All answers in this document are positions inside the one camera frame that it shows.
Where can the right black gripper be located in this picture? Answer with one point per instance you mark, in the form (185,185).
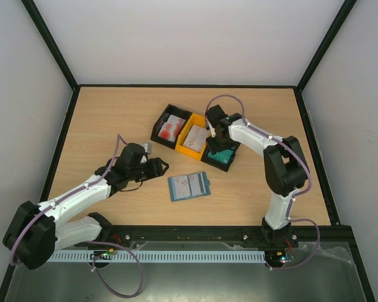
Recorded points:
(216,148)

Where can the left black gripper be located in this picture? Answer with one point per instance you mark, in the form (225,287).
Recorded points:
(155,169)

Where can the yellow bin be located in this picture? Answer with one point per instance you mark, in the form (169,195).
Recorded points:
(195,119)

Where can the white floral card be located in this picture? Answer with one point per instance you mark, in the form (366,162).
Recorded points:
(181,187)

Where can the teal card stack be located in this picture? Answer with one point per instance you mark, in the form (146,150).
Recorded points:
(222,157)

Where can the black bin with red cards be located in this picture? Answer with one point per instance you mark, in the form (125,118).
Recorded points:
(169,110)

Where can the blue card holder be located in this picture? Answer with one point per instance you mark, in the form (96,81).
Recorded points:
(199,186)

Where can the black bin with teal cards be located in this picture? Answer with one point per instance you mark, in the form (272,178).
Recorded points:
(215,164)

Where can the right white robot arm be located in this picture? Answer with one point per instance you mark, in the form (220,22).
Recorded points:
(286,170)

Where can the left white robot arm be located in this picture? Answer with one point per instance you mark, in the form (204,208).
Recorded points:
(38,230)

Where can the white vip card stack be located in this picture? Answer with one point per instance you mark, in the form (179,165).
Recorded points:
(196,138)

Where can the red patterned card stack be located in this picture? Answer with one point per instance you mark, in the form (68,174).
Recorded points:
(171,128)

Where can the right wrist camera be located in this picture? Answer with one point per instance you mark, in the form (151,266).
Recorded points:
(211,129)

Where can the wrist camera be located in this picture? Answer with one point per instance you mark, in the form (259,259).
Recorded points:
(147,147)
(211,129)

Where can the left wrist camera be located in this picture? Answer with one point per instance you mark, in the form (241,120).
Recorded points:
(147,147)

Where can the light blue slotted cable duct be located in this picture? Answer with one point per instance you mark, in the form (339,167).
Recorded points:
(151,256)

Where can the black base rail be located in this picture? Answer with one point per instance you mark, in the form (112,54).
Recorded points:
(245,236)

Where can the black enclosure frame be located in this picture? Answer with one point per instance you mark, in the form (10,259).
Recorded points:
(337,23)

